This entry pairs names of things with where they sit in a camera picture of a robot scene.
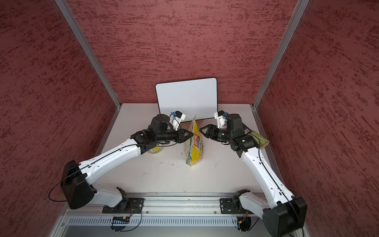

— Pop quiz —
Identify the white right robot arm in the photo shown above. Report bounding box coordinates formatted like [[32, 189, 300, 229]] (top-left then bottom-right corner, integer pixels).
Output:
[[200, 111, 308, 237]]

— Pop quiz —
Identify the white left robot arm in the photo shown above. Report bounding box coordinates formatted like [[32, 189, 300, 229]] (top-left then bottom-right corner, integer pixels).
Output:
[[59, 111, 193, 213]]

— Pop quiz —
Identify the dark purple book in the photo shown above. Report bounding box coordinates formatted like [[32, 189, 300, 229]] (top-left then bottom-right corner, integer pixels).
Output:
[[242, 123, 252, 134]]

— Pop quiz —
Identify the left black base cable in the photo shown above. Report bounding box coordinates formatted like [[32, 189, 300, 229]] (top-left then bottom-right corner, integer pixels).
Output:
[[109, 204, 145, 233]]

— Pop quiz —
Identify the aluminium mounting rail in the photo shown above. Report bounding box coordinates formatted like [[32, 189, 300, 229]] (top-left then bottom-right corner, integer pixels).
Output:
[[60, 192, 301, 217]]

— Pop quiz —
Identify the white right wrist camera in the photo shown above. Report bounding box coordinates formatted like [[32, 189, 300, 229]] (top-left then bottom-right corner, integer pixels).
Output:
[[214, 110, 228, 128]]

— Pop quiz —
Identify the right black base cable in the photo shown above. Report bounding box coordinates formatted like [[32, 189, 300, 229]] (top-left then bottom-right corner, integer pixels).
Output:
[[236, 212, 261, 232]]

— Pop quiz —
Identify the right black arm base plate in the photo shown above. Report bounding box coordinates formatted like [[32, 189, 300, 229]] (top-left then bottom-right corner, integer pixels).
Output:
[[219, 198, 253, 215]]

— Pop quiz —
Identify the aluminium corner post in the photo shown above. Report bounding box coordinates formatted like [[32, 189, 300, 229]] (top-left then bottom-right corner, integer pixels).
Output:
[[54, 0, 122, 109], [252, 0, 311, 109]]

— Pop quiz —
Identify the black base cable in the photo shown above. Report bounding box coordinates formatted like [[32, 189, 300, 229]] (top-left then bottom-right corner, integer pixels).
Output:
[[109, 204, 145, 233], [236, 212, 261, 232]]

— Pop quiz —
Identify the left aluminium corner post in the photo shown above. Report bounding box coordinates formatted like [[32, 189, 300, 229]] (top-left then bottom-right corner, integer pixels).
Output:
[[54, 0, 122, 109]]

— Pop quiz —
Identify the white board black frame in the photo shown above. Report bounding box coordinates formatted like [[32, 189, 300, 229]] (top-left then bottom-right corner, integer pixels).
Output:
[[155, 78, 218, 121]]

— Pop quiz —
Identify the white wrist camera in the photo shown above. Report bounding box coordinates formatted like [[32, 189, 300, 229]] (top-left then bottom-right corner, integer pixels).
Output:
[[169, 111, 186, 130], [214, 110, 228, 128]]

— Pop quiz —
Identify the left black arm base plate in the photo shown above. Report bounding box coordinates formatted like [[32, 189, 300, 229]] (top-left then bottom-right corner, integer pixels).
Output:
[[102, 197, 145, 215]]

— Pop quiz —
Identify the yellow oats bag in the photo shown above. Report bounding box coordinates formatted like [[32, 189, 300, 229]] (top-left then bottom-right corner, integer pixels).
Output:
[[184, 117, 204, 166]]

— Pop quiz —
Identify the right aluminium corner post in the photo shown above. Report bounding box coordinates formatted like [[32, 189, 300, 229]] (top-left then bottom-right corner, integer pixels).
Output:
[[252, 0, 311, 109]]

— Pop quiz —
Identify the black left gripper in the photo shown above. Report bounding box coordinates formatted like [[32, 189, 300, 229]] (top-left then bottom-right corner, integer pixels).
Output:
[[156, 126, 194, 143]]

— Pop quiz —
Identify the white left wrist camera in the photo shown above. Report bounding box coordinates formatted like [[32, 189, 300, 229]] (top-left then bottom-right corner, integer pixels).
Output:
[[169, 111, 186, 130]]

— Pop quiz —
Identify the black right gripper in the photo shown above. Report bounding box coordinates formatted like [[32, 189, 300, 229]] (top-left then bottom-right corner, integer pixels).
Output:
[[199, 123, 233, 142]]

